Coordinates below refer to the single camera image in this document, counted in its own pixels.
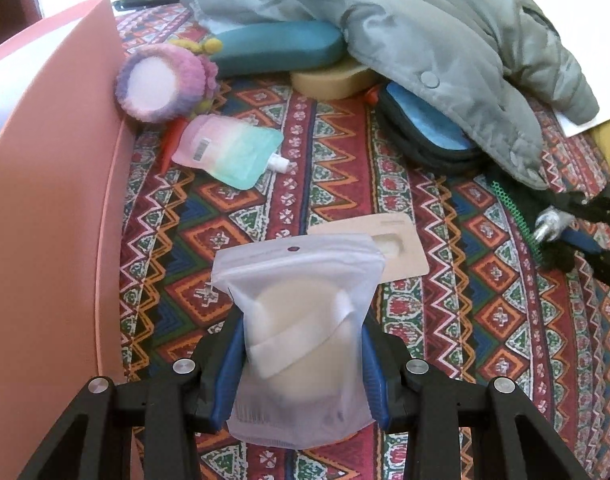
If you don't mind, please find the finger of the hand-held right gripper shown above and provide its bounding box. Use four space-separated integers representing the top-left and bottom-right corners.
560 185 610 228
560 227 610 288

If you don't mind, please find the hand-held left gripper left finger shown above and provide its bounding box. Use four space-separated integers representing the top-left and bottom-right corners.
17 305 248 480

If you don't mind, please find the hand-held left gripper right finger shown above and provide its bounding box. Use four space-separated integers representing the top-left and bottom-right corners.
360 321 593 480

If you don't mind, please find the small metal fitting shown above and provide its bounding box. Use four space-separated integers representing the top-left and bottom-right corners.
534 209 572 242

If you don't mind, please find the white pouch with round sponge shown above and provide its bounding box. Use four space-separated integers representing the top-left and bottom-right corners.
211 232 386 450

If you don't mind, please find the pink cardboard box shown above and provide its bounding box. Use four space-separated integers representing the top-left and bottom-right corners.
0 0 136 480

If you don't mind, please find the beige cardboard card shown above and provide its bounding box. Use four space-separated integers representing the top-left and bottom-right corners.
307 212 431 281

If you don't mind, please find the white sheet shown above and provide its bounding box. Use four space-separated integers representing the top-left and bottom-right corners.
528 0 610 138

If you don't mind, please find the blue and black case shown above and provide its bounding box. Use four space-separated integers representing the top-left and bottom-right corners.
375 81 486 177

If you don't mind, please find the pastel spout pouch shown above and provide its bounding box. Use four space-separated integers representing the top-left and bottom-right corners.
172 114 298 191

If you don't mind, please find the orange carrot pen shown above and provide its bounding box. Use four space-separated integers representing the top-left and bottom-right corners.
158 117 191 173

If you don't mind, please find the fluffy purple round toy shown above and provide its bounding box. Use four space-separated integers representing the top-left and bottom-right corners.
116 35 226 124

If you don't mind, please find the beige sponge block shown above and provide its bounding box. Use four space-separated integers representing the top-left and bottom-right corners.
291 57 381 101

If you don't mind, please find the grey padded jacket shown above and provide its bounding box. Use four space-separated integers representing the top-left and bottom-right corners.
178 0 600 190

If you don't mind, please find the teal glasses case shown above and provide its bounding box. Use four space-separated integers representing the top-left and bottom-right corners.
210 21 347 78

